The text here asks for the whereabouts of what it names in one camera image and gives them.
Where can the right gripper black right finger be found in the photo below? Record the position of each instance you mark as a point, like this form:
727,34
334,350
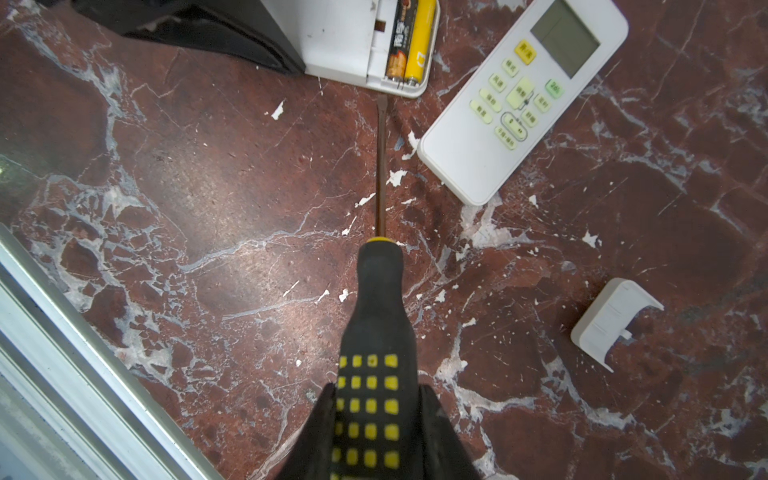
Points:
445,457

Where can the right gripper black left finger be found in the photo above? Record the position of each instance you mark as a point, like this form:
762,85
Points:
310,458

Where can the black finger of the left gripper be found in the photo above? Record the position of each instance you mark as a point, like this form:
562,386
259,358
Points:
240,29

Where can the black yellow screwdriver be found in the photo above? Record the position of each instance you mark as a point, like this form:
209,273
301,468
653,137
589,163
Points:
376,432

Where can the white remote control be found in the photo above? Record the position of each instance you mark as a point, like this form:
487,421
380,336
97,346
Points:
518,93
347,41

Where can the white battery cover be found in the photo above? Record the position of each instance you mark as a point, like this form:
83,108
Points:
607,319

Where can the black orange AA battery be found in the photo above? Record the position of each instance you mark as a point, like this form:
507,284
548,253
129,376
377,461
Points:
401,38

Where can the yellow AA battery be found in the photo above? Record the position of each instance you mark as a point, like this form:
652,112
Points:
420,42

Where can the aluminium mounting rail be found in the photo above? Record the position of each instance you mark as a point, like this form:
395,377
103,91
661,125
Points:
69,408

